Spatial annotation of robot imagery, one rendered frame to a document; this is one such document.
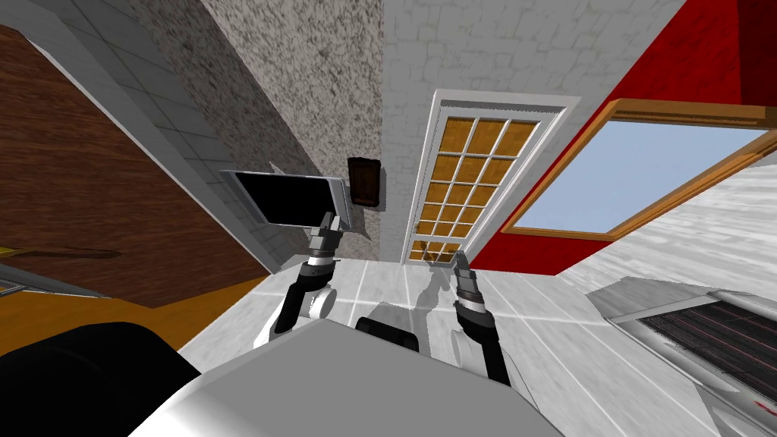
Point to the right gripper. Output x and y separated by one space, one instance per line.
467 285

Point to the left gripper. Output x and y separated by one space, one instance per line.
323 244

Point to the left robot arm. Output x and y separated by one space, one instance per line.
79 382

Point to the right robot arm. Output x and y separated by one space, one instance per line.
482 334

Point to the silver appliance with black door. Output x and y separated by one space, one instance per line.
285 197

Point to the white door with amber panes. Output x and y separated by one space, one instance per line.
464 182

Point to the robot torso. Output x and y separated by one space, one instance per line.
340 388

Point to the wooden framed window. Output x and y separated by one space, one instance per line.
631 173

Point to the silver appliance with black grille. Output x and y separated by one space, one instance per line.
716 340

